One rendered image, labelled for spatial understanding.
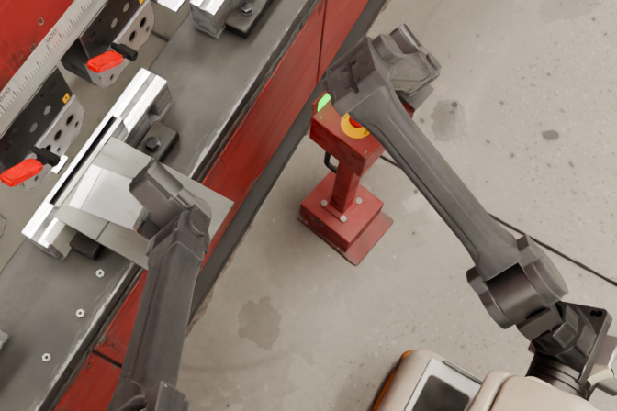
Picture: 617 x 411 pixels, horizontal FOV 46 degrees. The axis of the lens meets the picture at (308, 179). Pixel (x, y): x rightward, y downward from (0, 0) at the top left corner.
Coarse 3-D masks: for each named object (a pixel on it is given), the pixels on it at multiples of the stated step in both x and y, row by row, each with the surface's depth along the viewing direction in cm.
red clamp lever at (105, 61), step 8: (112, 48) 110; (120, 48) 109; (128, 48) 110; (104, 56) 105; (112, 56) 106; (120, 56) 107; (128, 56) 109; (136, 56) 110; (88, 64) 103; (96, 64) 102; (104, 64) 103; (112, 64) 105; (96, 72) 103
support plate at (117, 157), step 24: (120, 144) 132; (120, 168) 131; (168, 168) 131; (72, 192) 129; (192, 192) 130; (72, 216) 127; (144, 216) 128; (216, 216) 128; (120, 240) 126; (144, 240) 126; (144, 264) 124
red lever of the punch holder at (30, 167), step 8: (40, 152) 103; (48, 152) 103; (32, 160) 100; (40, 160) 102; (48, 160) 103; (56, 160) 103; (16, 168) 98; (24, 168) 98; (32, 168) 99; (40, 168) 101; (0, 176) 96; (8, 176) 96; (16, 176) 96; (24, 176) 98; (8, 184) 96; (16, 184) 97
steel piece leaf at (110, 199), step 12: (96, 180) 129; (108, 180) 129; (120, 180) 130; (96, 192) 129; (108, 192) 129; (120, 192) 129; (84, 204) 128; (96, 204) 128; (108, 204) 128; (120, 204) 128; (132, 204) 128; (96, 216) 127; (108, 216) 127; (120, 216) 127; (132, 216) 127; (132, 228) 126
